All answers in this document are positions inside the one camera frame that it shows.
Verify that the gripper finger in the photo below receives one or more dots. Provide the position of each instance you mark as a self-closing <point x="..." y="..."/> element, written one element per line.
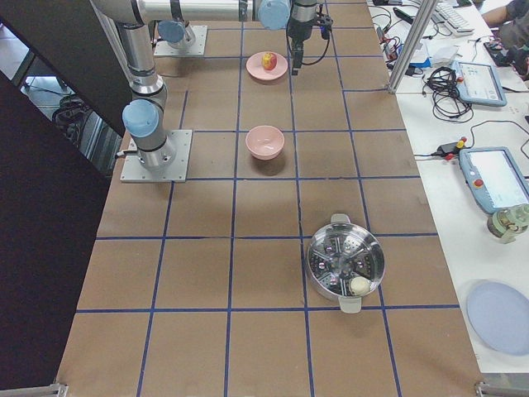
<point x="299" y="51"/>
<point x="294" y="54"/>

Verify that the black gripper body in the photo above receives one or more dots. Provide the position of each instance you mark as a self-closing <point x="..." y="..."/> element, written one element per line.
<point x="298" y="27"/>

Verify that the red yellow apple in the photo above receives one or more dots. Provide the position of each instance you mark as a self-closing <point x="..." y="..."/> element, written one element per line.
<point x="269" y="61"/>

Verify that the pink bowl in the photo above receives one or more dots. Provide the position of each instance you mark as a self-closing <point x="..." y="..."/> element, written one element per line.
<point x="264" y="142"/>

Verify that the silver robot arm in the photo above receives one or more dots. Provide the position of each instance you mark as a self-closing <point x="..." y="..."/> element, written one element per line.
<point x="176" y="32"/>
<point x="143" y="116"/>

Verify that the pink plate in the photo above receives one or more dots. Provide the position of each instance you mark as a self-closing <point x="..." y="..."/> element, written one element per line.
<point x="255" y="69"/>

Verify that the blue plate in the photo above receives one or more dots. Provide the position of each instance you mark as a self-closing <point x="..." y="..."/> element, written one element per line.
<point x="498" y="313"/>

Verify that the white keyboard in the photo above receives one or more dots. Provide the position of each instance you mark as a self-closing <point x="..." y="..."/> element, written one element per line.
<point x="446" y="15"/>

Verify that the black power adapter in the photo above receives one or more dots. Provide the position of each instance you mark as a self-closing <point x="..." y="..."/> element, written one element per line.
<point x="446" y="149"/>

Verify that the far teach pendant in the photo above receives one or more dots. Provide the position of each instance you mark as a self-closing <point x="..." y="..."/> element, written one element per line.
<point x="478" y="84"/>

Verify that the teach pendant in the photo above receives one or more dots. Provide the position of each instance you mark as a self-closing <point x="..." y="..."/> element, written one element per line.
<point x="493" y="178"/>
<point x="478" y="84"/>

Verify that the steel steamer pot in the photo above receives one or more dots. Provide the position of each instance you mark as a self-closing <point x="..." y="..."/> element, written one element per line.
<point x="339" y="252"/>

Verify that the near teach pendant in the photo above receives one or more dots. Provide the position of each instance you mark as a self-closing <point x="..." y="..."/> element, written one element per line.
<point x="493" y="178"/>

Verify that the white steamed bun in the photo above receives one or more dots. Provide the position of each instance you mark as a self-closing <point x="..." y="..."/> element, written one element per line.
<point x="360" y="286"/>

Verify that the glass jar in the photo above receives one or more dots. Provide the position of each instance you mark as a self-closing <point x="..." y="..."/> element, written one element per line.
<point x="507" y="223"/>

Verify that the black panel board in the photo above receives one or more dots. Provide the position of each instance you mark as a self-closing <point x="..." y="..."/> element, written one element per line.
<point x="51" y="196"/>

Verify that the aluminium frame post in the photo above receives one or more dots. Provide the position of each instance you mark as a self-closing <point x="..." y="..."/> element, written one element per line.
<point x="414" y="36"/>

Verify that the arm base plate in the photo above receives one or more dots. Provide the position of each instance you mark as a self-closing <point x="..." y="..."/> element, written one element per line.
<point x="197" y="49"/>
<point x="169" y="163"/>

